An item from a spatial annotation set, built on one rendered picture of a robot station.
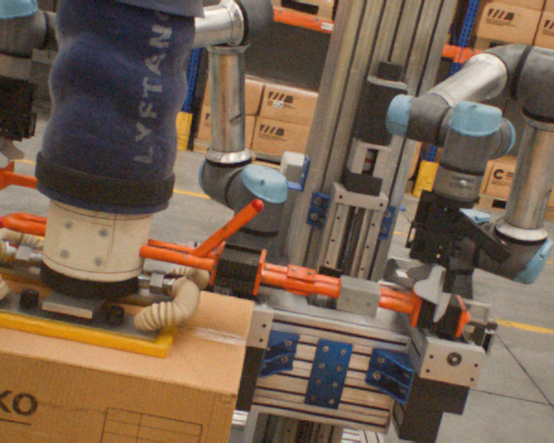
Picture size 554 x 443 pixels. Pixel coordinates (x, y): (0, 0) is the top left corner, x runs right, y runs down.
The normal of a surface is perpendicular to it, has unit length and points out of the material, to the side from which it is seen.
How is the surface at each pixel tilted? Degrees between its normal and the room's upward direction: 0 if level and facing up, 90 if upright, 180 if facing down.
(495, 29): 91
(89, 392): 90
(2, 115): 91
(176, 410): 90
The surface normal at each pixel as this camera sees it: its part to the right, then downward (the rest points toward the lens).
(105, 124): 0.13, 0.06
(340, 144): 0.04, 0.27
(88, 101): -0.13, -0.04
